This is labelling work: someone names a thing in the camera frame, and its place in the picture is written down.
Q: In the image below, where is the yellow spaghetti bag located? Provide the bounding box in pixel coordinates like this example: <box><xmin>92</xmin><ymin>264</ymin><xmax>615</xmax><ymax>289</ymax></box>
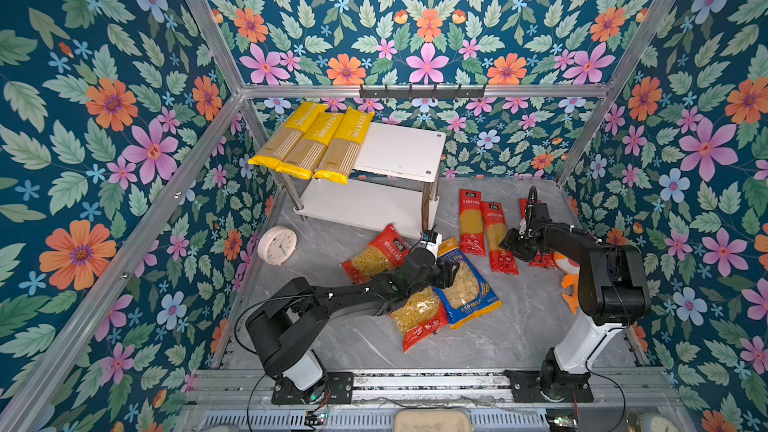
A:
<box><xmin>313</xmin><ymin>108</ymin><xmax>375</xmax><ymax>185</ymax></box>
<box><xmin>276</xmin><ymin>112</ymin><xmax>345</xmax><ymax>180</ymax></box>
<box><xmin>248</xmin><ymin>102</ymin><xmax>328</xmax><ymax>170</ymax></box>

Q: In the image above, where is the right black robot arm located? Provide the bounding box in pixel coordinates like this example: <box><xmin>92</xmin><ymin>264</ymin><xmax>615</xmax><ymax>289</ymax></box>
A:
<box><xmin>500</xmin><ymin>188</ymin><xmax>651</xmax><ymax>403</ymax></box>

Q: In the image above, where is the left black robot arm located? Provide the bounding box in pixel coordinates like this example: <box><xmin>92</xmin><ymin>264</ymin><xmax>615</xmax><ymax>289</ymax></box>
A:
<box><xmin>245</xmin><ymin>246</ymin><xmax>459</xmax><ymax>404</ymax></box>

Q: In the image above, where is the blue orecchiette pasta bag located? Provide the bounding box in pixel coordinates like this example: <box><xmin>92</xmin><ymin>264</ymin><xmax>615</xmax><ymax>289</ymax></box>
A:
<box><xmin>435</xmin><ymin>237</ymin><xmax>503</xmax><ymax>329</ymax></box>

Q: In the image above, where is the white two-tier shelf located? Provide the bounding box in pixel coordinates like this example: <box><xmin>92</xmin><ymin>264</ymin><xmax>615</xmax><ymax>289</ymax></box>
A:
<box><xmin>292</xmin><ymin>123</ymin><xmax>446</xmax><ymax>239</ymax></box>

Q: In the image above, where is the red spaghetti pack right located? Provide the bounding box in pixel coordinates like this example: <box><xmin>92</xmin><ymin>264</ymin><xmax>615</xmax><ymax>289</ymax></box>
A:
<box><xmin>519</xmin><ymin>198</ymin><xmax>557</xmax><ymax>269</ymax></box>

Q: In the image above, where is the red spaghetti pack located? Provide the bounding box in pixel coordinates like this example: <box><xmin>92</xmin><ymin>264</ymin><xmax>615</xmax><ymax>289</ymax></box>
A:
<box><xmin>481</xmin><ymin>201</ymin><xmax>519</xmax><ymax>275</ymax></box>
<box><xmin>519</xmin><ymin>198</ymin><xmax>557</xmax><ymax>269</ymax></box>
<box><xmin>459</xmin><ymin>189</ymin><xmax>486</xmax><ymax>257</ymax></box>

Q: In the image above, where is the red spaghetti pack middle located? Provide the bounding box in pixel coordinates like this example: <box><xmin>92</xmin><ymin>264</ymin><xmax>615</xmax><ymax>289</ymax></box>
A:
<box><xmin>481</xmin><ymin>201</ymin><xmax>519</xmax><ymax>275</ymax></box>

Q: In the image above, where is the red macaroni bag upper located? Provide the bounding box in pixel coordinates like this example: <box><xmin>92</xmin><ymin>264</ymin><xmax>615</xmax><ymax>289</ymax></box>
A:
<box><xmin>342</xmin><ymin>224</ymin><xmax>410</xmax><ymax>284</ymax></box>

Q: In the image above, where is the red macaroni bag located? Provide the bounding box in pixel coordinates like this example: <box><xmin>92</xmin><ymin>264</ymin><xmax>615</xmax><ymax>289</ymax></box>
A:
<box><xmin>342</xmin><ymin>224</ymin><xmax>410</xmax><ymax>284</ymax></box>
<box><xmin>389</xmin><ymin>287</ymin><xmax>448</xmax><ymax>353</ymax></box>

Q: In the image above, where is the orange shark plush toy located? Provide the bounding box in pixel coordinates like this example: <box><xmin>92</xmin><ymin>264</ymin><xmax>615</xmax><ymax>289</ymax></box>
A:
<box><xmin>553</xmin><ymin>252</ymin><xmax>580</xmax><ymax>314</ymax></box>

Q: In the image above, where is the red macaroni bag lower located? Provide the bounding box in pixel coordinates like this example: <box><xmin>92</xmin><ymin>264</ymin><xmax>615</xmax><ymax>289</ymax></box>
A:
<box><xmin>389</xmin><ymin>287</ymin><xmax>448</xmax><ymax>353</ymax></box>

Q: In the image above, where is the red spaghetti pack left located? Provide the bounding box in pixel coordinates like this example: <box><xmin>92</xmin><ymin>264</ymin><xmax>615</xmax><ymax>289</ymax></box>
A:
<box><xmin>459</xmin><ymin>189</ymin><xmax>486</xmax><ymax>257</ymax></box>

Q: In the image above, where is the round cream alarm clock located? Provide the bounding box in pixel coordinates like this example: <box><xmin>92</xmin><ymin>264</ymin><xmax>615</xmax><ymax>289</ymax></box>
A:
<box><xmin>257</xmin><ymin>226</ymin><xmax>298</xmax><ymax>266</ymax></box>

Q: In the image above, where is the beige box at bottom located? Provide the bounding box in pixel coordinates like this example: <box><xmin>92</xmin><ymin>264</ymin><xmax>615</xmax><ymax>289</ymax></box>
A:
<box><xmin>393</xmin><ymin>409</ymin><xmax>474</xmax><ymax>432</ymax></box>

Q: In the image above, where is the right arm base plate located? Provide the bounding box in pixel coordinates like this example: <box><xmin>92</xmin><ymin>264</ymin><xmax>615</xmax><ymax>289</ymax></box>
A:
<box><xmin>503</xmin><ymin>370</ymin><xmax>594</xmax><ymax>403</ymax></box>

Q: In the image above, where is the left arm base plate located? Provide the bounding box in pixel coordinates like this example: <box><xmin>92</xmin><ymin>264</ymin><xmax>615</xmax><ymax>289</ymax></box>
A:
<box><xmin>271</xmin><ymin>372</ymin><xmax>355</xmax><ymax>405</ymax></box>

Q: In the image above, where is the black hook rail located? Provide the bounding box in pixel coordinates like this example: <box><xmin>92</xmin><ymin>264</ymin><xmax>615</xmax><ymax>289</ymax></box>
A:
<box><xmin>358</xmin><ymin>84</ymin><xmax>486</xmax><ymax>101</ymax></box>

